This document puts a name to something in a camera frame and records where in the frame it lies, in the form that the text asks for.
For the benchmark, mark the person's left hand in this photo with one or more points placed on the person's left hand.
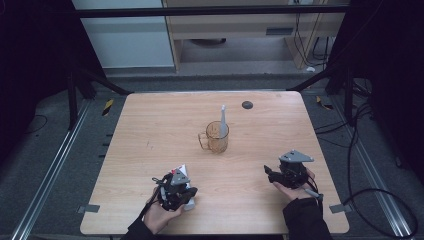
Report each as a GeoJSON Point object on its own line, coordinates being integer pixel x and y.
{"type": "Point", "coordinates": [158, 216]}

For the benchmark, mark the black metal stand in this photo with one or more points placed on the black metal stand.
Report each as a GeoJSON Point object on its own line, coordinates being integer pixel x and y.
{"type": "Point", "coordinates": [316, 78]}
{"type": "Point", "coordinates": [71, 100]}

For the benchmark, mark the yellow and black tape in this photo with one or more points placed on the yellow and black tape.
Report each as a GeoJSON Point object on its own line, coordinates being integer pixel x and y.
{"type": "Point", "coordinates": [107, 107]}
{"type": "Point", "coordinates": [325, 104]}

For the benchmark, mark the grey round table grommet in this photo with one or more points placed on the grey round table grommet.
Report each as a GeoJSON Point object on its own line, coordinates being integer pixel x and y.
{"type": "Point", "coordinates": [247, 105]}

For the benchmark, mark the black horizontal bar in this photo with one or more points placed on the black horizontal bar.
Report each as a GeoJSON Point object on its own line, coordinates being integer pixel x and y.
{"type": "Point", "coordinates": [200, 11]}

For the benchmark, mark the black curtain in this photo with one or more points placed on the black curtain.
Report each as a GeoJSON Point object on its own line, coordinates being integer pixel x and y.
{"type": "Point", "coordinates": [396, 83]}
{"type": "Point", "coordinates": [33, 66]}

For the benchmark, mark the white electric toothbrush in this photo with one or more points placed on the white electric toothbrush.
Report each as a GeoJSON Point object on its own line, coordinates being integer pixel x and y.
{"type": "Point", "coordinates": [223, 125]}

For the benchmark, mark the grey table bracket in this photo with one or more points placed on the grey table bracket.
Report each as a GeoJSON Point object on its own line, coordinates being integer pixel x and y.
{"type": "Point", "coordinates": [88, 208]}
{"type": "Point", "coordinates": [340, 208]}

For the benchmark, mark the person's right hand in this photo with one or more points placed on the person's right hand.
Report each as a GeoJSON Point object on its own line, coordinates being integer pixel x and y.
{"type": "Point", "coordinates": [295, 194]}

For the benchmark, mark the white cabinet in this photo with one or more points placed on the white cabinet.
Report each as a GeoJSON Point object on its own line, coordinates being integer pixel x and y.
{"type": "Point", "coordinates": [126, 43]}

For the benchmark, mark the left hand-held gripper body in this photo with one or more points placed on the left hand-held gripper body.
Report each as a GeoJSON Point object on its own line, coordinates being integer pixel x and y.
{"type": "Point", "coordinates": [173, 195]}

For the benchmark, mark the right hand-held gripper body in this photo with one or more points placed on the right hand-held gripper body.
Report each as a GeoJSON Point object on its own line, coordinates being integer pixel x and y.
{"type": "Point", "coordinates": [293, 173]}

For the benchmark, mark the amber glass mug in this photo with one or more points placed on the amber glass mug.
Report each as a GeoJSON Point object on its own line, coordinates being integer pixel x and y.
{"type": "Point", "coordinates": [216, 145]}

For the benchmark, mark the small white floor object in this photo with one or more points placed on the small white floor object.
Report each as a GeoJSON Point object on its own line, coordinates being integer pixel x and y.
{"type": "Point", "coordinates": [310, 69]}

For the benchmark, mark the aluminium floor rail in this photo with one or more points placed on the aluminium floor rail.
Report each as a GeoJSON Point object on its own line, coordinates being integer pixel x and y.
{"type": "Point", "coordinates": [370, 173]}
{"type": "Point", "coordinates": [50, 173]}

